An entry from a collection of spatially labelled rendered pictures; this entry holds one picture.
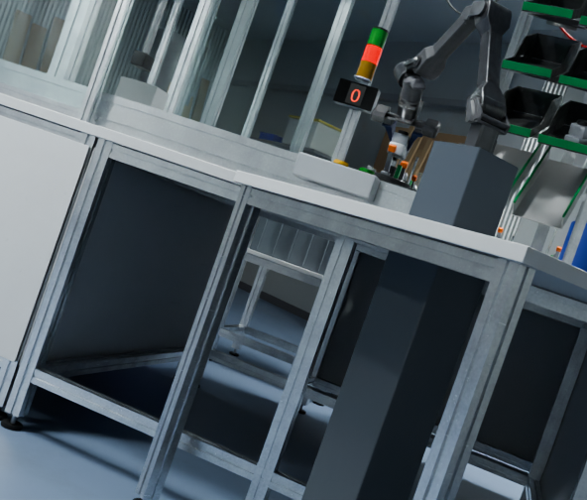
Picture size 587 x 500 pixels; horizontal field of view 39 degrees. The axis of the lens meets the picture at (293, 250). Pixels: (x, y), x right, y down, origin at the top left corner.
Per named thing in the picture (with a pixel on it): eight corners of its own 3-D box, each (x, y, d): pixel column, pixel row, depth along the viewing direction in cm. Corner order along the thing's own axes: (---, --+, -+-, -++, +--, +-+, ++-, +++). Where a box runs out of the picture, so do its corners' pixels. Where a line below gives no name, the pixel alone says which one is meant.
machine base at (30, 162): (-2, 423, 227) (100, 126, 225) (-176, 341, 243) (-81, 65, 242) (188, 382, 361) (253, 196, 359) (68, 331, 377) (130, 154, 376)
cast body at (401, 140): (402, 156, 225) (410, 131, 225) (386, 151, 226) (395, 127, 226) (405, 161, 233) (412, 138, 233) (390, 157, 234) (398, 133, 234)
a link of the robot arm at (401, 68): (444, 68, 216) (431, 50, 225) (418, 57, 212) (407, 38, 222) (419, 104, 221) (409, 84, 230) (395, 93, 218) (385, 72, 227)
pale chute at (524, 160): (503, 211, 209) (505, 196, 206) (454, 196, 215) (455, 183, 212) (539, 156, 227) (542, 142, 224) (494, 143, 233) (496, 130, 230)
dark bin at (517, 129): (528, 138, 211) (535, 110, 208) (480, 126, 216) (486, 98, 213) (556, 121, 234) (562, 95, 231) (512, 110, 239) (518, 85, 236)
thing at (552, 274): (522, 263, 131) (528, 245, 131) (232, 181, 202) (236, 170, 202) (717, 344, 173) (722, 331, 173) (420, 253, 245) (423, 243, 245)
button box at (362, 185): (368, 198, 204) (376, 175, 204) (291, 173, 210) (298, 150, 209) (373, 202, 211) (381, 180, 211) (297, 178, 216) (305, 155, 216)
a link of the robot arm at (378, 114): (441, 111, 217) (446, 102, 221) (374, 92, 221) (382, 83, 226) (434, 139, 222) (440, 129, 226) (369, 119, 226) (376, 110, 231)
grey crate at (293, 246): (358, 288, 414) (373, 244, 414) (247, 248, 431) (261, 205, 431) (371, 290, 455) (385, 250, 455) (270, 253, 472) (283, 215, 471)
